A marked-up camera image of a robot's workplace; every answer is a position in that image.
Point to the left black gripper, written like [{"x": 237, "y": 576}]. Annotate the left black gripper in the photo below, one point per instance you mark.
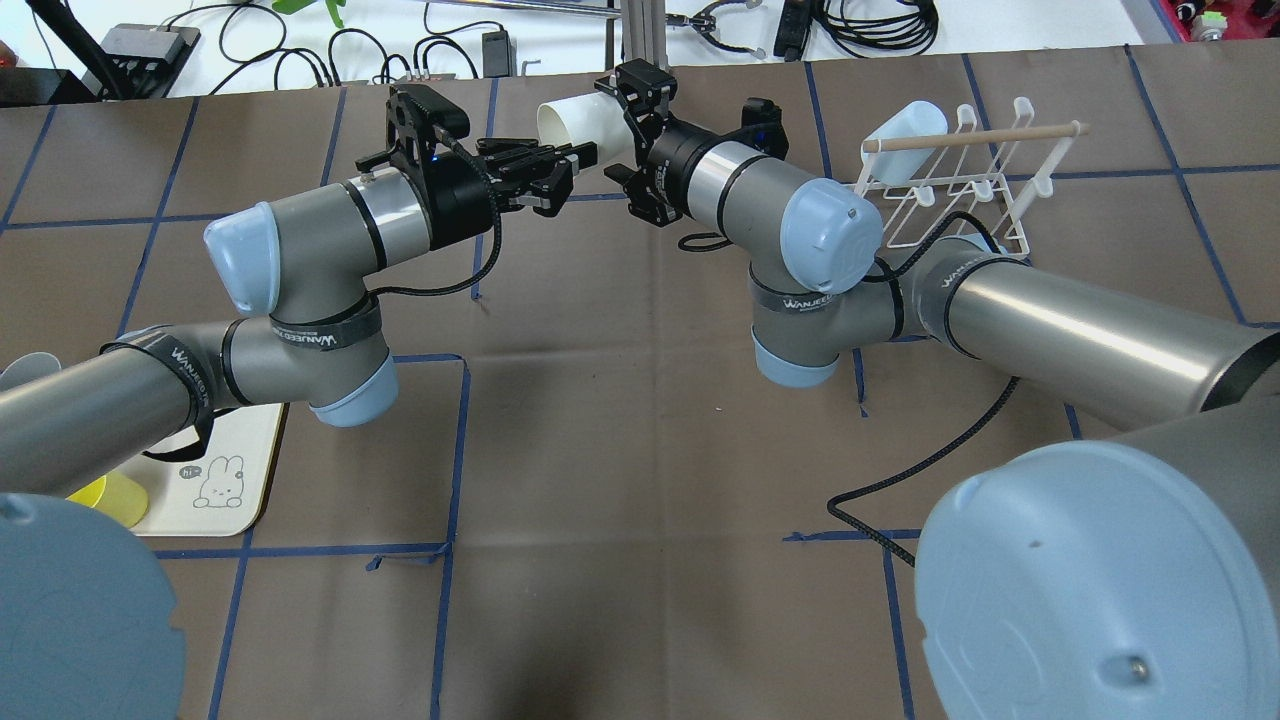
[{"x": 462, "y": 205}]

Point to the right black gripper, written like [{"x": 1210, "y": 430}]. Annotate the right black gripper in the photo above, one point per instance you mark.
[{"x": 668, "y": 161}]

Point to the pale green cup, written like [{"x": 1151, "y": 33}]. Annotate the pale green cup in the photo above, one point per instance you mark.
[{"x": 585, "y": 125}]

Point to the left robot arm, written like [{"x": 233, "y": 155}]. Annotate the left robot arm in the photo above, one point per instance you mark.
[{"x": 86, "y": 607}]

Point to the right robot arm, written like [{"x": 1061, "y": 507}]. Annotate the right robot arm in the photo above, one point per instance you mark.
[{"x": 1125, "y": 578}]

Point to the yellow cup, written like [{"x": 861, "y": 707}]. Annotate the yellow cup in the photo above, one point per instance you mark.
[{"x": 115, "y": 495}]

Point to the grey cup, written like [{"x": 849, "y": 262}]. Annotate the grey cup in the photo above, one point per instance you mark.
[{"x": 28, "y": 368}]

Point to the black power adapter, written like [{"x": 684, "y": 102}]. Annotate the black power adapter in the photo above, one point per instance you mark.
[{"x": 499, "y": 54}]

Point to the cream plastic tray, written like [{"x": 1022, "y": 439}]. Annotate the cream plastic tray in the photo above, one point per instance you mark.
[{"x": 222, "y": 493}]

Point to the aluminium frame post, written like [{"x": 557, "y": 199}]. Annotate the aluminium frame post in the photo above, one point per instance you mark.
[{"x": 644, "y": 35}]

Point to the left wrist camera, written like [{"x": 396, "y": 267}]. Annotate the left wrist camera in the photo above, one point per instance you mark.
[{"x": 418, "y": 119}]

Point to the white wire cup rack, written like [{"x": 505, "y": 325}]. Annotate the white wire cup rack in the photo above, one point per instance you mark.
[{"x": 923, "y": 163}]

